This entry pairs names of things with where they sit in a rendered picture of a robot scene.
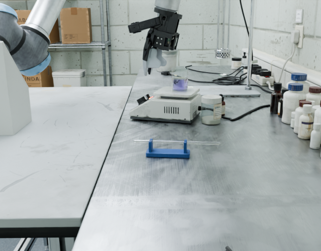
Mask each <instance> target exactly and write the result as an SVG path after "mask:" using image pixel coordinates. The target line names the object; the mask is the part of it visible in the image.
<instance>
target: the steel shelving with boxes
mask: <svg viewBox="0 0 321 251"><path fill-rule="evenodd" d="M14 10H15V12H16V13H17V17H18V21H17V24H18V25H22V24H25V23H26V21H27V19H28V17H29V15H30V13H31V11H32V10H17V9H14ZM106 10H107V41H105V30H104V11H103V0H100V15H101V34H102V40H101V41H92V22H91V8H83V7H71V8H62V9H61V11H60V22H61V33H62V41H60V37H59V26H58V18H57V20H56V22H55V24H54V26H53V28H52V30H51V32H50V34H49V36H48V37H49V39H50V45H54V46H57V45H63V46H68V45H73V46H77V47H73V46H71V47H69V48H87V47H83V46H84V45H97V44H98V45H100V44H101V45H102V46H101V48H102V53H103V72H104V87H107V70H106V50H105V49H106V47H107V46H108V60H109V81H110V87H112V65H111V39H110V22H109V1H108V0H106ZM78 45H82V46H80V47H79V46H78ZM88 47H92V46H88ZM98 47H99V46H98ZM49 48H52V47H49ZM59 48H62V47H59ZM86 73H87V71H86V69H60V70H57V71H55V72H52V68H51V66H47V67H46V68H45V69H44V70H43V71H42V72H40V73H38V74H37V75H34V76H24V75H23V74H22V76H23V78H24V80H25V81H26V83H27V85H28V87H29V88H34V87H86V86H87V84H86Z"/></svg>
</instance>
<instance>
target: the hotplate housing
mask: <svg viewBox="0 0 321 251"><path fill-rule="evenodd" d="M201 101H202V95H200V93H196V94H195V95H194V96H193V97H191V98H182V97H164V96H155V97H153V98H152V99H150V100H148V101H146V102H144V103H143V104H141V105H139V106H137V107H135V108H134V109H132V110H130V112H129V115H130V119H136V120H150V121H163V122H176V123H189V124H191V123H192V122H193V120H194V119H195V118H196V117H197V116H198V115H199V114H200V111H201Z"/></svg>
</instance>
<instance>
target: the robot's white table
mask: <svg viewBox="0 0 321 251"><path fill-rule="evenodd" d="M131 90H132V86H113V87H34V88H29V98H30V107H31V116H32V121H31V122H30V123H29V124H27V125H26V126H25V127H24V128H22V129H21V130H20V131H19V132H17V133H16V134H15V135H0V239H1V238H21V239H20V241H19V243H18V244H17V246H16V247H15V249H14V251H31V249H32V247H33V245H34V244H35V242H36V240H37V238H43V241H44V246H46V249H45V251H71V250H72V248H73V245H74V242H75V239H76V237H77V234H78V231H79V229H80V226H81V224H82V221H83V218H84V216H85V213H86V210H87V208H88V205H89V202H90V200H91V197H92V194H93V192H94V189H95V186H96V184H97V181H98V178H99V176H100V173H101V170H102V168H103V165H104V162H105V160H106V157H107V154H108V151H109V149H110V146H111V143H112V141H113V138H114V135H115V133H116V130H117V127H118V125H119V122H120V119H121V117H122V114H123V111H124V109H125V106H126V103H127V101H128V98H129V95H130V93H131Z"/></svg>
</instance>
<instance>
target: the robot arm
mask: <svg viewBox="0 0 321 251"><path fill-rule="evenodd" d="M65 1H66V0H37V1H36V3H35V5H34V7H33V9H32V11H31V13H30V15H29V17H28V19H27V21H26V23H25V24H22V25H18V24H17V21H18V17H17V13H16V12H15V10H14V9H12V8H11V7H10V6H8V5H6V4H3V3H0V41H3V42H4V44H5V46H6V47H7V49H8V51H9V53H10V55H11V56H12V58H13V60H14V62H15V64H16V65H17V67H18V69H19V71H20V73H21V74H23V75H24V76H34V75H37V74H38V73H40V72H42V71H43V70H44V69H45V68H46V67H47V66H48V65H49V63H50V60H51V56H50V53H49V52H48V51H47V49H48V47H49V45H50V39H49V37H48V36H49V34H50V32H51V30H52V28H53V26H54V24H55V22H56V20H57V18H58V15H59V13H60V11H61V9H62V7H63V5H64V3H65ZM180 1H181V0H155V4H154V5H155V6H156V7H155V8H154V12H156V13H159V16H158V17H155V18H152V19H148V20H145V21H141V22H139V21H138V22H134V23H131V25H128V29H129V33H133V34H135V33H139V32H141V31H142V30H146V29H149V31H148V33H147V36H146V41H145V44H144V49H143V58H142V59H143V72H144V75H145V76H147V72H148V74H149V75H150V74H151V72H152V70H153V68H159V67H160V66H166V64H167V61H166V60H165V59H164V58H163V57H162V50H166V51H169V50H172V51H173V50H174V49H175V50H176V48H177V44H178V40H179V35H180V34H179V33H178V32H177V29H178V25H179V21H180V19H182V15H181V14H178V13H177V12H176V11H178V9H179V5H180Z"/></svg>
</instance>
